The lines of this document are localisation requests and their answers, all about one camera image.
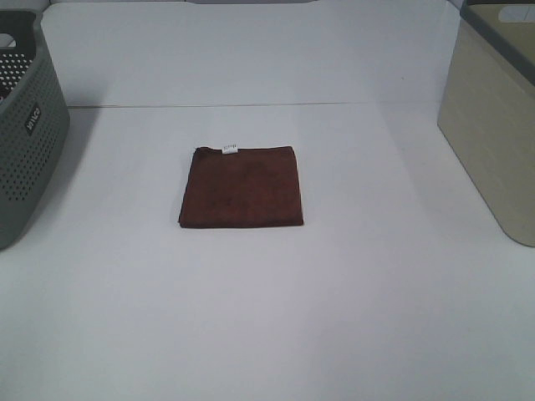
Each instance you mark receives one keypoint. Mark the brown towel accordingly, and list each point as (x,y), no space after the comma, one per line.
(251,188)

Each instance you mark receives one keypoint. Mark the beige basket with grey rim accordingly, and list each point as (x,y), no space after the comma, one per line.
(487,109)

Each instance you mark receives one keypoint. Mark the grey perforated plastic basket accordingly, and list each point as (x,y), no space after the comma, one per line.
(34,120)

